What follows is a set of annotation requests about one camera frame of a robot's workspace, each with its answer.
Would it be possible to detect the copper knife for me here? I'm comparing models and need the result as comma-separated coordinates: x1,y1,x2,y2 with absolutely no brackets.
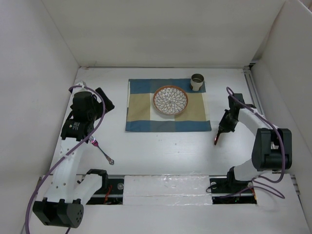
214,131,221,145

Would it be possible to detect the blue beige checkered placemat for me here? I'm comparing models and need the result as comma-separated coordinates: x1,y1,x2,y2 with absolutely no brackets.
125,78,212,133

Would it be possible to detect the iridescent metal fork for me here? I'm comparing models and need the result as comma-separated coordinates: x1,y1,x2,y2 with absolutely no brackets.
89,136,115,165

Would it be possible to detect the patterned ceramic plate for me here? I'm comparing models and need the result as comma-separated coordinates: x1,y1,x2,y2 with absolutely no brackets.
153,85,188,116

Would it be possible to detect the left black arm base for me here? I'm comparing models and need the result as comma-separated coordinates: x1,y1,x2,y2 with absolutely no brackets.
74,172,124,205

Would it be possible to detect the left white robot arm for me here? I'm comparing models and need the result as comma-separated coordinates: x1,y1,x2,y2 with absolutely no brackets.
25,84,114,231

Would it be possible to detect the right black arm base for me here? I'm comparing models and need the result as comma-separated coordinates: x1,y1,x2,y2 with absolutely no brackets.
206,170,257,205

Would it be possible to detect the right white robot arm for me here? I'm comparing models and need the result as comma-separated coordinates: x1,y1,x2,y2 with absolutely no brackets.
214,93,293,192

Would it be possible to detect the aluminium rail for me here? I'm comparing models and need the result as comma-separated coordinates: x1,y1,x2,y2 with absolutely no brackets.
243,66,265,117

